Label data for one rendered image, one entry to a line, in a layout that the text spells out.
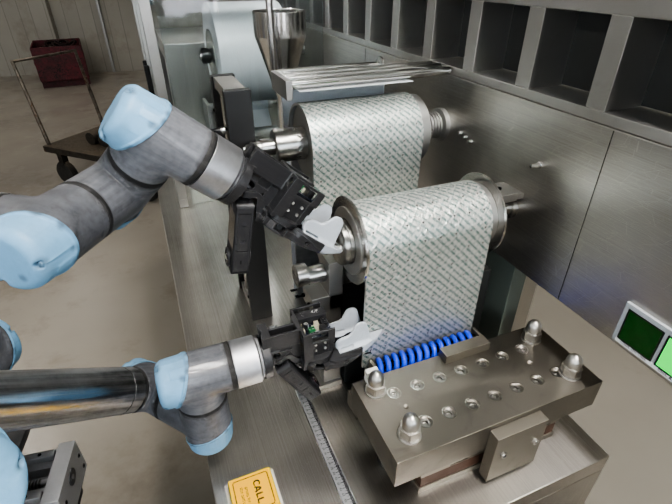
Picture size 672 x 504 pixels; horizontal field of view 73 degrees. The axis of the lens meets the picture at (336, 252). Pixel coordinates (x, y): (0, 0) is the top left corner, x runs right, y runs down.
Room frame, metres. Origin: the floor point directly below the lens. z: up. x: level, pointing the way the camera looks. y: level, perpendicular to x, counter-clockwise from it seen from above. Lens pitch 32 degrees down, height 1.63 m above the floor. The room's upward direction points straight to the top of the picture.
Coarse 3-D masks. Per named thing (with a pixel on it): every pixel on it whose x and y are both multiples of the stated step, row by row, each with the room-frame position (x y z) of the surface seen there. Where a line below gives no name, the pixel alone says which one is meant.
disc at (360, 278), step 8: (336, 200) 0.68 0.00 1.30; (344, 200) 0.65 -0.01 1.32; (336, 208) 0.68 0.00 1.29; (352, 208) 0.62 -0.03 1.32; (360, 216) 0.60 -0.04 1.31; (360, 224) 0.60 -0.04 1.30; (360, 232) 0.59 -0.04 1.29; (368, 248) 0.57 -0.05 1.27; (368, 256) 0.57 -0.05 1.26; (368, 264) 0.57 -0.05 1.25; (344, 272) 0.65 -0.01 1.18; (360, 272) 0.59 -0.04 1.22; (352, 280) 0.62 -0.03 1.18; (360, 280) 0.59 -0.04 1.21
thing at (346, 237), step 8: (344, 224) 0.63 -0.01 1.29; (344, 232) 0.61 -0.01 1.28; (352, 232) 0.62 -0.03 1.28; (336, 240) 0.63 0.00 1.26; (344, 240) 0.60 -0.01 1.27; (352, 240) 0.61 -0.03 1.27; (344, 248) 0.60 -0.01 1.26; (352, 248) 0.60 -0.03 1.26; (336, 256) 0.63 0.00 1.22; (344, 256) 0.60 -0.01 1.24; (352, 256) 0.60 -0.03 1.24; (344, 264) 0.61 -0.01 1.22
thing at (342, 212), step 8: (480, 184) 0.73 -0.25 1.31; (488, 192) 0.71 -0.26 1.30; (344, 208) 0.64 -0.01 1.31; (496, 208) 0.69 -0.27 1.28; (344, 216) 0.64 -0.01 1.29; (352, 216) 0.62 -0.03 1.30; (496, 216) 0.68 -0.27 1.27; (352, 224) 0.62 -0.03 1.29; (496, 224) 0.68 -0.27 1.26; (360, 240) 0.59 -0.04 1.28; (360, 248) 0.59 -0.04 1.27; (360, 256) 0.59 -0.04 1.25; (352, 264) 0.61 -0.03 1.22; (360, 264) 0.59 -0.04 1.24; (352, 272) 0.61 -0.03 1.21
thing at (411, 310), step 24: (456, 264) 0.65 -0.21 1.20; (480, 264) 0.67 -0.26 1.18; (384, 288) 0.59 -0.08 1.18; (408, 288) 0.61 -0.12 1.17; (432, 288) 0.63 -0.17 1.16; (456, 288) 0.65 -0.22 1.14; (384, 312) 0.60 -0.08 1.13; (408, 312) 0.61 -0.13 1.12; (432, 312) 0.63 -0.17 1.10; (456, 312) 0.65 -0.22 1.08; (384, 336) 0.60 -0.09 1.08; (408, 336) 0.62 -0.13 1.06; (432, 336) 0.64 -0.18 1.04
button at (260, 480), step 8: (256, 472) 0.44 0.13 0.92; (264, 472) 0.44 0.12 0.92; (232, 480) 0.42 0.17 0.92; (240, 480) 0.42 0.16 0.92; (248, 480) 0.42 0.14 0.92; (256, 480) 0.42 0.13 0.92; (264, 480) 0.42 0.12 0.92; (272, 480) 0.42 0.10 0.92; (232, 488) 0.41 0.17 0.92; (240, 488) 0.41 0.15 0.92; (248, 488) 0.41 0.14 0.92; (256, 488) 0.41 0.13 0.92; (264, 488) 0.41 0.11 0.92; (272, 488) 0.41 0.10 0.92; (232, 496) 0.40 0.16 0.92; (240, 496) 0.40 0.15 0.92; (248, 496) 0.40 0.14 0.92; (256, 496) 0.40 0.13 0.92; (264, 496) 0.40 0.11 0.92; (272, 496) 0.40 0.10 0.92
